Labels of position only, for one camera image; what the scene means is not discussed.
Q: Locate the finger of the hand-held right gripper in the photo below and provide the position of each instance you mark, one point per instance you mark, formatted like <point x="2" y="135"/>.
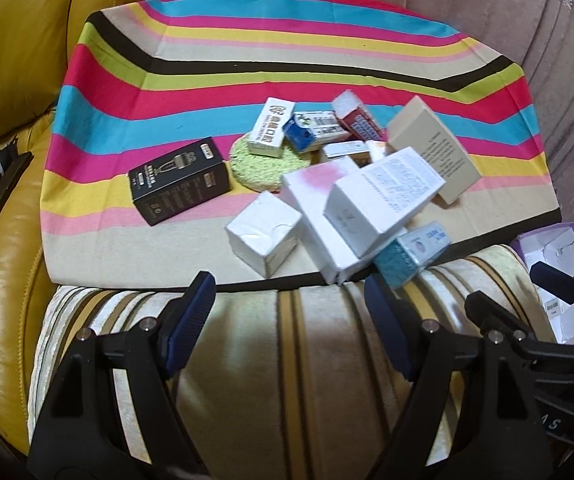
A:
<point x="489" y="310"/>
<point x="559" y="276"/>

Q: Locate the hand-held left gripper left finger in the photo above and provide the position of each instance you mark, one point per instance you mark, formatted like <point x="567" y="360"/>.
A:
<point x="192" y="312"/>

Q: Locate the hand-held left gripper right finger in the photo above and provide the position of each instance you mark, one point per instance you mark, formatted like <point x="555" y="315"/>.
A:
<point x="386" y="327"/>

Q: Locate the purple cardboard box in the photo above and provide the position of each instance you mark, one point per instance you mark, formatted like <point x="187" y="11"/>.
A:
<point x="557" y="240"/>

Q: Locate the teal box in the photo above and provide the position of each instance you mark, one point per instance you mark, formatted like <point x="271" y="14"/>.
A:
<point x="407" y="260"/>

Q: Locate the small plain white box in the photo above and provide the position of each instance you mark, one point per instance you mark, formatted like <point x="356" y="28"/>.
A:
<point x="262" y="230"/>

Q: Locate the black box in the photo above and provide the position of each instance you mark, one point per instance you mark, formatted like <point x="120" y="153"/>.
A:
<point x="177" y="185"/>

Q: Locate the white box with fine text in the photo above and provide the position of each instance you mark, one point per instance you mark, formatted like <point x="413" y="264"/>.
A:
<point x="387" y="195"/>

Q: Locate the white box with pink stain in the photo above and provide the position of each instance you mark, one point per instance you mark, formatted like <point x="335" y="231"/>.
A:
<point x="312" y="185"/>

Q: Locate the beige box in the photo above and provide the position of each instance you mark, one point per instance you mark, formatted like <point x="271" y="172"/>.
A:
<point x="437" y="145"/>

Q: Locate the beige striped cushion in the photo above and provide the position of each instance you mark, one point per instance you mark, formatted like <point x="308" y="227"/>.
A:
<point x="292" y="360"/>

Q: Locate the green round sponge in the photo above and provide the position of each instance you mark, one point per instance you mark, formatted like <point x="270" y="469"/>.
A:
<point x="252" y="174"/>

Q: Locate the small flat white box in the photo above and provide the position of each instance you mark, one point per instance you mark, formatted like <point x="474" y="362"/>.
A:
<point x="342" y="151"/>

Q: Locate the white box with grey logo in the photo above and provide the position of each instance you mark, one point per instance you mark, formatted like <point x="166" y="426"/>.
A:
<point x="269" y="125"/>

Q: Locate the dark red box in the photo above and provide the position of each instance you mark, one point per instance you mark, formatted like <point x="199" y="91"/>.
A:
<point x="362" y="122"/>

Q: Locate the blue and white box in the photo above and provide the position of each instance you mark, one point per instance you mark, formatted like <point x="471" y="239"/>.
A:
<point x="317" y="127"/>

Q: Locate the colourful striped cloth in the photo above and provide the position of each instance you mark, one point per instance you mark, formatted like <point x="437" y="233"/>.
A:
<point x="217" y="60"/>

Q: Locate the yellow leather sofa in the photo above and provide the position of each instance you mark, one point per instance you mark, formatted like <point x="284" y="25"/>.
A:
<point x="17" y="70"/>

